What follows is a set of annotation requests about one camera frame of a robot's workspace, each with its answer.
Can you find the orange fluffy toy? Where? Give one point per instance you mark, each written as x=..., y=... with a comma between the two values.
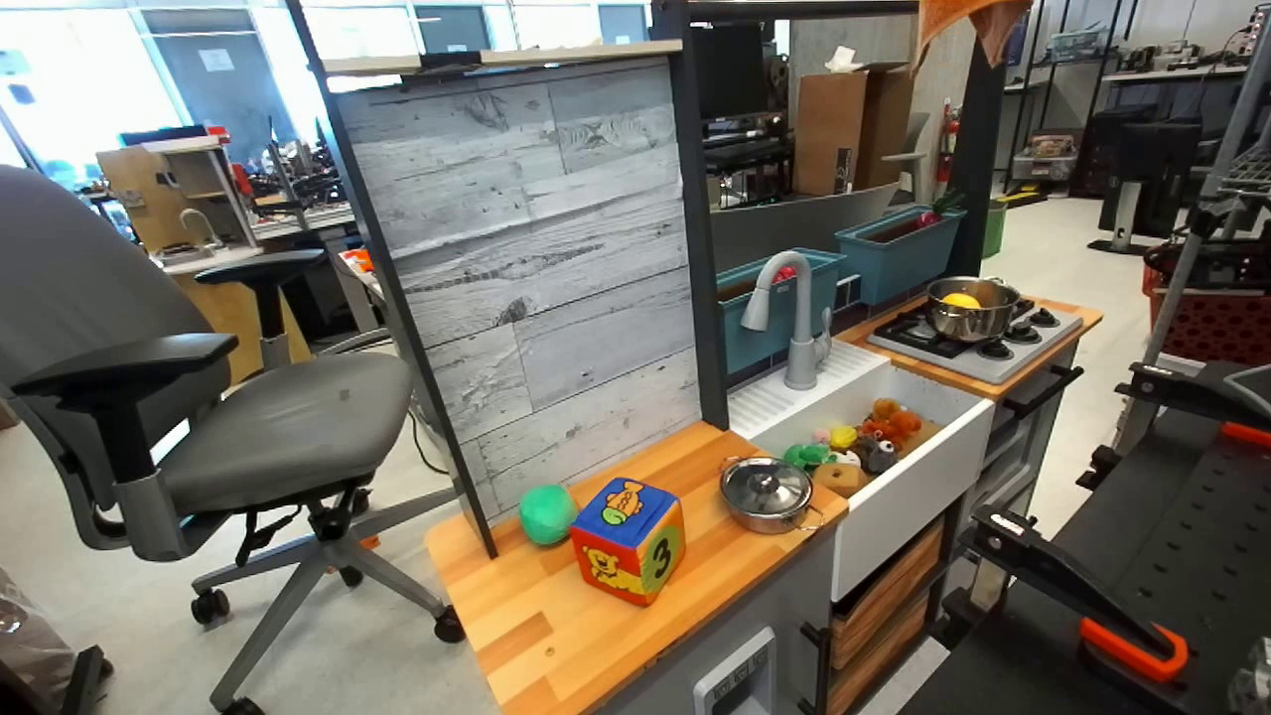
x=881, y=426

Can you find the colourful number toy cube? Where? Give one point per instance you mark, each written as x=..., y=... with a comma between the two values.
x=631, y=544

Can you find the black burner grate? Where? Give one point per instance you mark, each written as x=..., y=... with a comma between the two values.
x=1029, y=328

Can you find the small orange toy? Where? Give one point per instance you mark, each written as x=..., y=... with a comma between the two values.
x=913, y=418

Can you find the grey wood-print backdrop panel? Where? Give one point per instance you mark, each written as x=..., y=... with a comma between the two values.
x=529, y=263

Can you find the green ball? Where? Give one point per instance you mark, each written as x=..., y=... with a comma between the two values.
x=546, y=518

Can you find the grey toy faucet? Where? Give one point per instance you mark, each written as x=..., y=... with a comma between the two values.
x=800, y=346

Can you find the tall cardboard box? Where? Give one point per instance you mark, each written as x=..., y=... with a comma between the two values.
x=831, y=133

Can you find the red perforated crate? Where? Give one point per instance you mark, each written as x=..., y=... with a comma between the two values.
x=1212, y=325

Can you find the wooden shelf cabinet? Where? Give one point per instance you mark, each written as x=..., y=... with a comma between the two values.
x=165, y=201

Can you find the white sink basin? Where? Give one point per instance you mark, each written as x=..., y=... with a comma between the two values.
x=917, y=500

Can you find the steel pot lid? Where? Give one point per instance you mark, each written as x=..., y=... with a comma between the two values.
x=766, y=495

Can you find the teal planter box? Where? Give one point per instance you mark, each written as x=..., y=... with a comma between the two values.
x=901, y=260
x=761, y=354

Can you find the brown cardboard box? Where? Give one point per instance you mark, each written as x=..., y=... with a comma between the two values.
x=892, y=126

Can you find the orange terry towel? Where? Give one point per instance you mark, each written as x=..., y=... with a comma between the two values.
x=957, y=19

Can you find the grey partition board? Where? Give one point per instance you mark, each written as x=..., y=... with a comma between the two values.
x=795, y=223

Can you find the yellow toy vegetable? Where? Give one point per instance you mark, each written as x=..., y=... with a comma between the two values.
x=843, y=439

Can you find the yellow toy lemon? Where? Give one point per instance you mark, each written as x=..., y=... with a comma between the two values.
x=965, y=300

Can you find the grey stove plate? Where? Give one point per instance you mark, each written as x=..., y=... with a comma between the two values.
x=1012, y=365

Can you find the grey toy kitchen cabinet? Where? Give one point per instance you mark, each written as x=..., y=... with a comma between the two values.
x=779, y=623

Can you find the dark small toy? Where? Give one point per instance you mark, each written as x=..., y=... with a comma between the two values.
x=881, y=459

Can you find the tan wooden box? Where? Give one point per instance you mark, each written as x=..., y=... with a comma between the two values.
x=231, y=318

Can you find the steel cooking pot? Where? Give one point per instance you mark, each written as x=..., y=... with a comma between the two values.
x=975, y=328

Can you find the green toy vegetable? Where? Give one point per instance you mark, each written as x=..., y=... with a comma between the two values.
x=804, y=459

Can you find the red fire extinguisher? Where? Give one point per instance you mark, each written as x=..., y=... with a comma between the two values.
x=947, y=141

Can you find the grey office chair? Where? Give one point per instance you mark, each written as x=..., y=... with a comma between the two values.
x=293, y=431

